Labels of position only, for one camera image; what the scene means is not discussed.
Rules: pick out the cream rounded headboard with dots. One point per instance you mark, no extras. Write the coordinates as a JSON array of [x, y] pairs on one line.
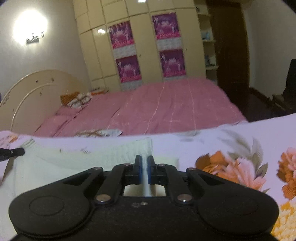
[[35, 98]]

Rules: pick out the cream corner shelf unit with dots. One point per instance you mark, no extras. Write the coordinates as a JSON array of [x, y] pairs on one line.
[[208, 40]]

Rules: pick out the cream wardrobe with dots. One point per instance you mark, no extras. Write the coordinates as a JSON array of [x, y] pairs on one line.
[[94, 17]]

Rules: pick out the magenta poster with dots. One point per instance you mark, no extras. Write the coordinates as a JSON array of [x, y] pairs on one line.
[[173, 63], [167, 31], [122, 40], [129, 73]]

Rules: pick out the floral lilac bed sheet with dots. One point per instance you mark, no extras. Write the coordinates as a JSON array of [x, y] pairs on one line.
[[259, 155]]

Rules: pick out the pink checked bedspread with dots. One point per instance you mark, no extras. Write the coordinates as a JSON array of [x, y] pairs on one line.
[[164, 107]]

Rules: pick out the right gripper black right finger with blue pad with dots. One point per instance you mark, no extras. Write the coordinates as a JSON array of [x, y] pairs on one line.
[[171, 179]]

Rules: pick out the lower left magenta poster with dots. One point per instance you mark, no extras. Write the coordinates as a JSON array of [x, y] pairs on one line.
[[129, 73]]

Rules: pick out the orange white patterned pillow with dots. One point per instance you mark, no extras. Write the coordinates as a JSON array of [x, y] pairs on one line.
[[79, 99]]

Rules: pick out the upper left magenta poster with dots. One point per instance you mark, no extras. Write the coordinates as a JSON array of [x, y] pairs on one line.
[[122, 40]]

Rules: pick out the wall lamp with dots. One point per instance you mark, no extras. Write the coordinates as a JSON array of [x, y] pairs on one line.
[[34, 37]]

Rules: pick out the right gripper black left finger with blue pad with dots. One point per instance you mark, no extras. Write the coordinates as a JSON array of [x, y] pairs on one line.
[[114, 181]]

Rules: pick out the upper right magenta poster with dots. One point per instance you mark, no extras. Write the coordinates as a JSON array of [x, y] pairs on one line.
[[167, 31]]

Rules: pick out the lower right magenta poster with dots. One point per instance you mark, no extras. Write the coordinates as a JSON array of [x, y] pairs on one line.
[[173, 63]]

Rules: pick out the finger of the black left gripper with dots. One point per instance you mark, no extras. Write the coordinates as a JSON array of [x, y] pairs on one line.
[[6, 154]]

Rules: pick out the dark wooden door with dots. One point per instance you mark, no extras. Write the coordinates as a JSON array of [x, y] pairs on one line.
[[231, 48]]

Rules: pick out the pale green small cloth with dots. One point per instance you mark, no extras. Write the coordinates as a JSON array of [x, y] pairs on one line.
[[41, 165]]

